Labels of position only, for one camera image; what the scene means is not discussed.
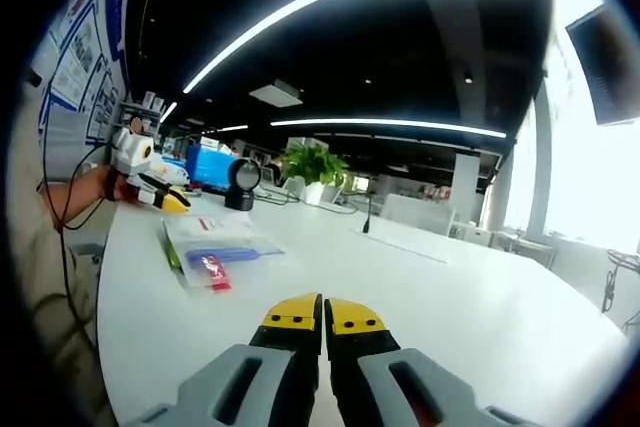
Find green potted plant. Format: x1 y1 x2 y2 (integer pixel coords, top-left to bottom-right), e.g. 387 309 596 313
278 140 352 207

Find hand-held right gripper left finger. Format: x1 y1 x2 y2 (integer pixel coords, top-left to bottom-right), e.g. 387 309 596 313
123 292 323 427

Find ceiling air vent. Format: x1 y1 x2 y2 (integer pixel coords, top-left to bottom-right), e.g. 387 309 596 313
247 78 305 109

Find clear bagged blue sheet goods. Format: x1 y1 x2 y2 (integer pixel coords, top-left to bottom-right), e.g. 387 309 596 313
177 239 287 294

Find white table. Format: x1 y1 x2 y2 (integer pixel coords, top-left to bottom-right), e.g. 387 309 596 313
96 185 632 427

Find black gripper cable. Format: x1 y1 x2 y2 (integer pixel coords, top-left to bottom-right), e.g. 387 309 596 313
41 142 113 328

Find black table microphone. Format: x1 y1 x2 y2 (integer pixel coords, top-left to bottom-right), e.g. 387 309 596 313
361 195 375 235

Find black wall monitor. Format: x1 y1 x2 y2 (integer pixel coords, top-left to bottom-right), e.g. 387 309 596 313
564 2 640 127

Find black cable bundle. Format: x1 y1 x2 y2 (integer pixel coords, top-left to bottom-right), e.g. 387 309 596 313
601 248 640 334

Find white red-label sheet goods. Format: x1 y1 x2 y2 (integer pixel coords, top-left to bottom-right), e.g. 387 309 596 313
160 213 257 248

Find person's left hand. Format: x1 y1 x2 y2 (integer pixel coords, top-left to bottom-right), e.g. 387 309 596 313
102 166 147 206

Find person's beige clothing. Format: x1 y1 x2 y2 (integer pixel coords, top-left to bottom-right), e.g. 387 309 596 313
7 96 119 427

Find green strip sheet goods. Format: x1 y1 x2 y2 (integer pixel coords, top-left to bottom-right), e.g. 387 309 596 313
160 230 183 269

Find blue framed wall posters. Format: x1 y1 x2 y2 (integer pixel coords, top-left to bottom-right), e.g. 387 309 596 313
29 0 132 148

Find blue plastic crate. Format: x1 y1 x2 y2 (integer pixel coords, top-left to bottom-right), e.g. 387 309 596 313
185 143 242 194

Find long ceiling light strip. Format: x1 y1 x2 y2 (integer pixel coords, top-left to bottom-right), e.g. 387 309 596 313
181 0 532 96
269 117 509 140

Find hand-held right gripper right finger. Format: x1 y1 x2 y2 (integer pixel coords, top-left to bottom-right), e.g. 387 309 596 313
324 298 544 427

